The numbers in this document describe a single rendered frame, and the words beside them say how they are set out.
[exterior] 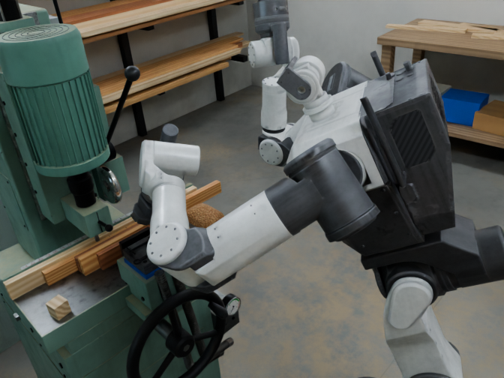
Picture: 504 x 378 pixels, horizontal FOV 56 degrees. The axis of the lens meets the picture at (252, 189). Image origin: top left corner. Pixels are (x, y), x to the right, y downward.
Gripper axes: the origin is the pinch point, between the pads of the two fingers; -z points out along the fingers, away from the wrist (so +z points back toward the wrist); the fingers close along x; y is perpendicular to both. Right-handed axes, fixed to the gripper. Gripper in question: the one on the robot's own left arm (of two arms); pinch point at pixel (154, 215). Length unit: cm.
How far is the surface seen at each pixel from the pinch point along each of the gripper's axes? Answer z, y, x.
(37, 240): -29.7, 23.6, -19.2
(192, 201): -19.9, 7.3, 22.6
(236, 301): -31.1, -24.2, 18.4
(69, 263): -19.0, 7.7, -18.4
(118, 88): -147, 168, 110
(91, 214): -5.7, 10.8, -10.5
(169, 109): -216, 186, 181
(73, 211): -8.7, 15.6, -12.6
